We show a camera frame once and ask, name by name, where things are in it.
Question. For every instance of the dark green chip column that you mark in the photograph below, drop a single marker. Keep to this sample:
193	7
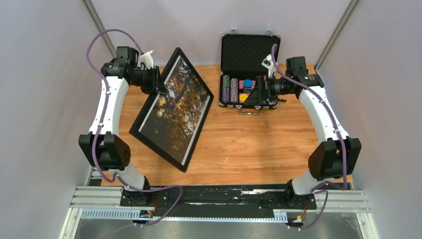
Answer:
225	89

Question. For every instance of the black poker chip case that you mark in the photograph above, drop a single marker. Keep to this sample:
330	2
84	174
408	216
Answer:
241	57

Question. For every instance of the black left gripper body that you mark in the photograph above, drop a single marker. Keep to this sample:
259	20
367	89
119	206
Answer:
149	83

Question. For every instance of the aluminium front rail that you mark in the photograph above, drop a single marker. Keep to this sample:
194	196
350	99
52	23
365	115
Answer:
104	203

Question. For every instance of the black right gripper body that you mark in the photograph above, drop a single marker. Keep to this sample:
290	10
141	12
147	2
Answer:
279	86

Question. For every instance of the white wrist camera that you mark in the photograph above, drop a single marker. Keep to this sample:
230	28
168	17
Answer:
146	61
268	62

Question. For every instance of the red playing card deck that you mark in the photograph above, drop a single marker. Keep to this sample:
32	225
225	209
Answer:
241	86

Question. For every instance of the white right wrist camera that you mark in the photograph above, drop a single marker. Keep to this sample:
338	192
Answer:
268	62

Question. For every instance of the blue poker chip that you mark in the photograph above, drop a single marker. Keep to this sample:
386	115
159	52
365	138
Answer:
248	83

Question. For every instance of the grey purple chip column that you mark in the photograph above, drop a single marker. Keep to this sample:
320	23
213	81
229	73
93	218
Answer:
233	90

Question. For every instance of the yellow poker chip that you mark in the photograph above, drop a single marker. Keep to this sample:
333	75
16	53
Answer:
243	97

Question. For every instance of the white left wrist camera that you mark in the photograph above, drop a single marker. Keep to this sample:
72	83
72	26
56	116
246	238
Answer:
146	61

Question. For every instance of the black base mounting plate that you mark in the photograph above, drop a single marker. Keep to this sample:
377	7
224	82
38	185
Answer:
220	201

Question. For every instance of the light wooden picture frame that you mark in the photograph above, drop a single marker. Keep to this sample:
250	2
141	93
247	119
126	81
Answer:
148	105

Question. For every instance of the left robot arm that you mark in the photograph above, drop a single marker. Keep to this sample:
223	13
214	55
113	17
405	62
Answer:
102	146

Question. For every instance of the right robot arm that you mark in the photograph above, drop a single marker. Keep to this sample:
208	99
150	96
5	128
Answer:
337	152

